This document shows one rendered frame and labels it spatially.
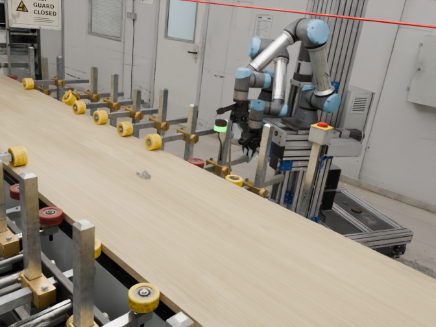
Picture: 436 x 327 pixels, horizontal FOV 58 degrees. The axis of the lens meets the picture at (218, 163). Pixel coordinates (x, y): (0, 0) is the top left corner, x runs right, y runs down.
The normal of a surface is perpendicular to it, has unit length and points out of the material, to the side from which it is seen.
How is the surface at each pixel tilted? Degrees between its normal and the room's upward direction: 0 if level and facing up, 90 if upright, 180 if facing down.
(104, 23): 90
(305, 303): 0
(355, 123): 90
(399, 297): 0
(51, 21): 90
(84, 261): 90
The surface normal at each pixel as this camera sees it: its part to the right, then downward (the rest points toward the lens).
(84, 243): 0.72, 0.33
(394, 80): -0.61, 0.21
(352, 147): 0.37, 0.37
